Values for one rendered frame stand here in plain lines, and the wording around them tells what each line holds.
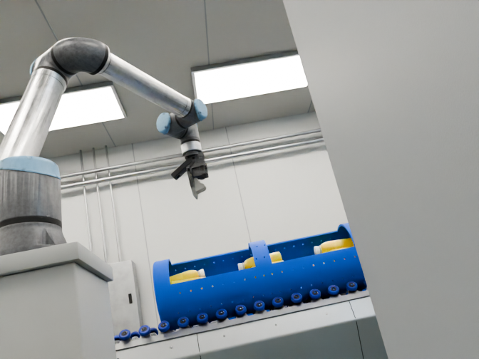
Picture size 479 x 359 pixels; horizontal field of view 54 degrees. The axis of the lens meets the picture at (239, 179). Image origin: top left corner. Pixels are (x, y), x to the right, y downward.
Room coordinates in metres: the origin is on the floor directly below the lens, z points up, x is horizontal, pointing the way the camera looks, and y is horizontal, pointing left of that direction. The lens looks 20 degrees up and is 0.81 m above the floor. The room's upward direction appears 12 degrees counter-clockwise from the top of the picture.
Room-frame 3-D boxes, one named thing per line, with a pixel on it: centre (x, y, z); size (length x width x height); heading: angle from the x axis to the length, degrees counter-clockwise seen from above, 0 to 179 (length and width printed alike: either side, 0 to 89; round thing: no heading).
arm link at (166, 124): (1.87, 0.23, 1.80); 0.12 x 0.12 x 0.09; 58
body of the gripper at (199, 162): (1.97, 0.18, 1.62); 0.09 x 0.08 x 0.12; 85
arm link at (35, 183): (1.12, 0.54, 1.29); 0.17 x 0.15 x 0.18; 58
